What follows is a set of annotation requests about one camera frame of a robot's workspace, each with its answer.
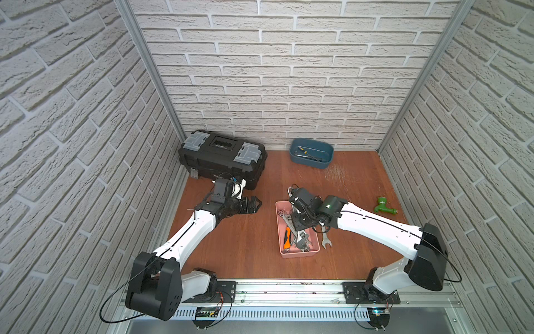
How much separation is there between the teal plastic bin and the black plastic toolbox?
21 centimetres

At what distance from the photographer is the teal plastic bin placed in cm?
113

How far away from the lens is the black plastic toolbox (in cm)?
94
